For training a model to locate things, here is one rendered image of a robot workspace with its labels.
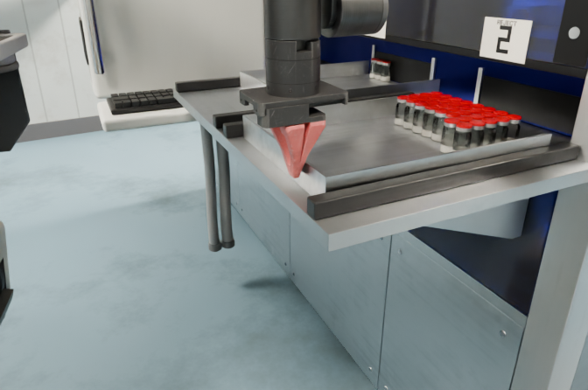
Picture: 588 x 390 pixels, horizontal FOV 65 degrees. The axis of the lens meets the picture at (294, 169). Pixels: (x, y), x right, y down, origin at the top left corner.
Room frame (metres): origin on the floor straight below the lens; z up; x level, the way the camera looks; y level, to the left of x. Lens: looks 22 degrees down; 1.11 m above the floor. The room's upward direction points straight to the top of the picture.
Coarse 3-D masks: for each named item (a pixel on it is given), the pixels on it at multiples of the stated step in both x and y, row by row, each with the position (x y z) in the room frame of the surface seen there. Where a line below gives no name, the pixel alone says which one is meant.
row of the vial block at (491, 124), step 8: (416, 96) 0.74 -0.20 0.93; (432, 104) 0.70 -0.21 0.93; (440, 104) 0.69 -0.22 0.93; (448, 104) 0.69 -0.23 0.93; (456, 112) 0.65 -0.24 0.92; (464, 112) 0.64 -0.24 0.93; (480, 120) 0.61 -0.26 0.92; (488, 120) 0.60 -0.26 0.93; (496, 120) 0.60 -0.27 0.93; (488, 128) 0.60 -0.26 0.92; (488, 136) 0.59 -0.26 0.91
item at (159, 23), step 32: (96, 0) 1.24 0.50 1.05; (128, 0) 1.27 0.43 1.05; (160, 0) 1.31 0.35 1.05; (192, 0) 1.34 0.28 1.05; (224, 0) 1.38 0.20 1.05; (256, 0) 1.42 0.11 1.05; (128, 32) 1.27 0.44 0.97; (160, 32) 1.30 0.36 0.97; (192, 32) 1.34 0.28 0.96; (224, 32) 1.38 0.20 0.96; (256, 32) 1.42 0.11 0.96; (128, 64) 1.26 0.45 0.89; (160, 64) 1.30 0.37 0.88; (192, 64) 1.34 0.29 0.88; (224, 64) 1.38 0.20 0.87; (256, 64) 1.42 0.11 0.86; (96, 96) 1.23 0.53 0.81
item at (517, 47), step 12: (492, 24) 0.74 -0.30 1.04; (504, 24) 0.72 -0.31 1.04; (516, 24) 0.70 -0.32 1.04; (528, 24) 0.68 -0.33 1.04; (492, 36) 0.74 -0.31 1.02; (504, 36) 0.72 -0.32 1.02; (516, 36) 0.70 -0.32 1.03; (528, 36) 0.68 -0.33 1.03; (480, 48) 0.75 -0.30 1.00; (492, 48) 0.73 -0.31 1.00; (504, 48) 0.71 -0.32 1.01; (516, 48) 0.69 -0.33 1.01; (516, 60) 0.69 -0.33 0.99
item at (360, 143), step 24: (336, 120) 0.74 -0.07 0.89; (360, 120) 0.76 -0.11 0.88; (384, 120) 0.76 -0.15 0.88; (264, 144) 0.59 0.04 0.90; (336, 144) 0.63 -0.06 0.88; (360, 144) 0.63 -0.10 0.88; (384, 144) 0.63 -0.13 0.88; (408, 144) 0.63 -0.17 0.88; (432, 144) 0.63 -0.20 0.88; (504, 144) 0.55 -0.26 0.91; (528, 144) 0.57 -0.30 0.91; (312, 168) 0.47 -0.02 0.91; (336, 168) 0.54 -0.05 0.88; (360, 168) 0.54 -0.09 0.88; (384, 168) 0.47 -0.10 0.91; (408, 168) 0.48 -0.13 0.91; (432, 168) 0.50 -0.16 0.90; (312, 192) 0.46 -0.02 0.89
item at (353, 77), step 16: (336, 64) 1.13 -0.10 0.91; (352, 64) 1.15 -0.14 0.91; (368, 64) 1.17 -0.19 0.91; (240, 80) 1.03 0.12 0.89; (256, 80) 0.93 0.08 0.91; (336, 80) 1.09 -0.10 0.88; (352, 80) 1.09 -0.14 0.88; (368, 80) 1.09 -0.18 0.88; (432, 80) 0.93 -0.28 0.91; (352, 96) 0.85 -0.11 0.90
